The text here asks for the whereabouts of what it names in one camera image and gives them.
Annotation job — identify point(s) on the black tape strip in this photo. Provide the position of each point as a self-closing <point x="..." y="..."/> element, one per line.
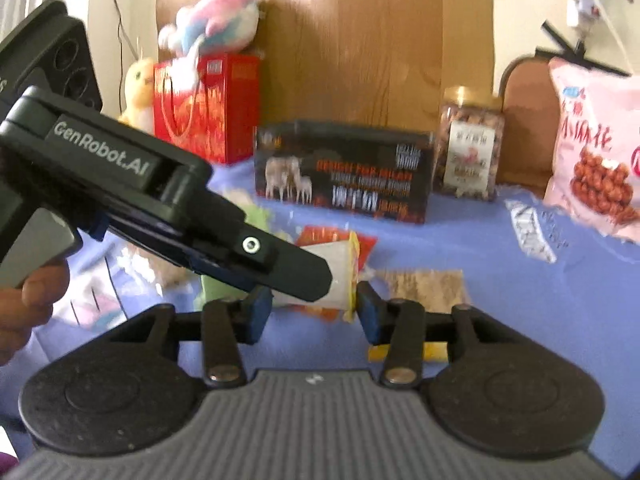
<point x="580" y="52"/>

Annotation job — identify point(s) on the wooden board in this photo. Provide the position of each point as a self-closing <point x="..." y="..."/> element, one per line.
<point x="350" y="35"/>

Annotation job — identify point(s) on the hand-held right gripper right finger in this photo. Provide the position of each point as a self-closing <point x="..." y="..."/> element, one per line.
<point x="367" y="315"/>

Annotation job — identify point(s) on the clear nut jar gold lid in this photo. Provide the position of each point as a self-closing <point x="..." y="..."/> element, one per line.
<point x="467" y="150"/>

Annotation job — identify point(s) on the clear snack packet yellow seals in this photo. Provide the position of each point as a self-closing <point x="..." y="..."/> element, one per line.
<point x="425" y="285"/>

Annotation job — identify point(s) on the black box with sheep print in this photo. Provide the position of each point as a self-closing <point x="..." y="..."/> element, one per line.
<point x="350" y="160"/>

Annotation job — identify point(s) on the red snack packet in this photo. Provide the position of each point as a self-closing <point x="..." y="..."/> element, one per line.
<point x="320" y="236"/>

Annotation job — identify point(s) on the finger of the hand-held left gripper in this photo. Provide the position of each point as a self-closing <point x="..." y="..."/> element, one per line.
<point x="290" y="270"/>

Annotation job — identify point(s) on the red gift box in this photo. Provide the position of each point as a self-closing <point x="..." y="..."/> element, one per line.
<point x="225" y="110"/>

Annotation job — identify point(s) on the pink snack bag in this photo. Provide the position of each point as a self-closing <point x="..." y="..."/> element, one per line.
<point x="595" y="160"/>

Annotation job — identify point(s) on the white snack packet yellow edge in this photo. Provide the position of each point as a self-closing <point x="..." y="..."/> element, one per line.
<point x="341" y="270"/>

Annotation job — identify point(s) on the yellow plush chick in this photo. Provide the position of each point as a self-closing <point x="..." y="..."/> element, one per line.
<point x="140" y="85"/>

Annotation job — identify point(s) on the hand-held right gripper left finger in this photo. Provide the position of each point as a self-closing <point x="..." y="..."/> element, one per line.
<point x="262" y="310"/>

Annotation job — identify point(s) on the person's left hand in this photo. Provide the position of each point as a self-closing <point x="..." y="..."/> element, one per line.
<point x="30" y="305"/>

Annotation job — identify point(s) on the pastel plush toy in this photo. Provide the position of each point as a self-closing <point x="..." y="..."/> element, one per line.
<point x="220" y="17"/>

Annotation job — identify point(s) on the brown chair cushion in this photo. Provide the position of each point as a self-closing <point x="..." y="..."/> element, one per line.
<point x="525" y="125"/>

